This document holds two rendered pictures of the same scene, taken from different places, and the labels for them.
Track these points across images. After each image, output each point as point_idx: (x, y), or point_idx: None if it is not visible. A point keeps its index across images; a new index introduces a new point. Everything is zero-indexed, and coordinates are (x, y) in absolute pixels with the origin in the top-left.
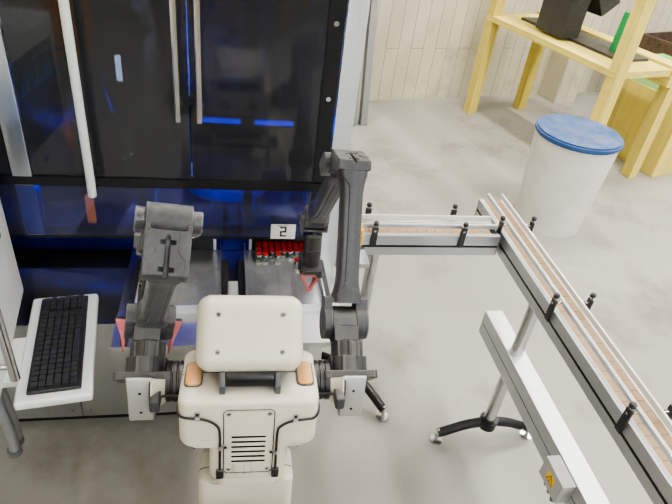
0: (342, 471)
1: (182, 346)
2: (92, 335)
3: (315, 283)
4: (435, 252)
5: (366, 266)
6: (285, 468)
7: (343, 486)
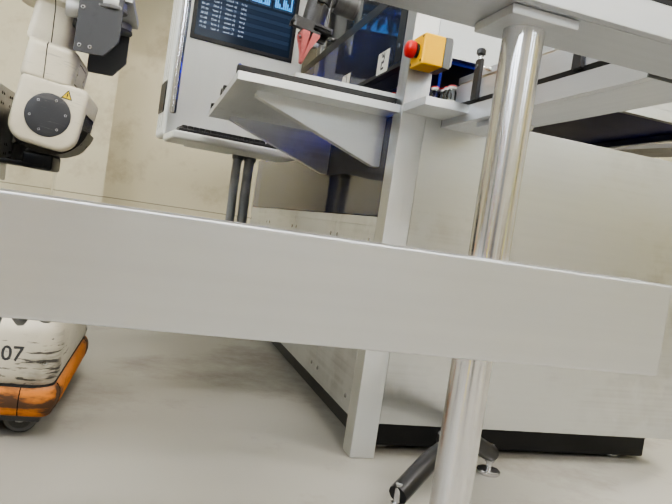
0: (244, 470)
1: (215, 102)
2: (241, 142)
3: (302, 47)
4: (544, 95)
5: (423, 101)
6: (44, 40)
7: (213, 468)
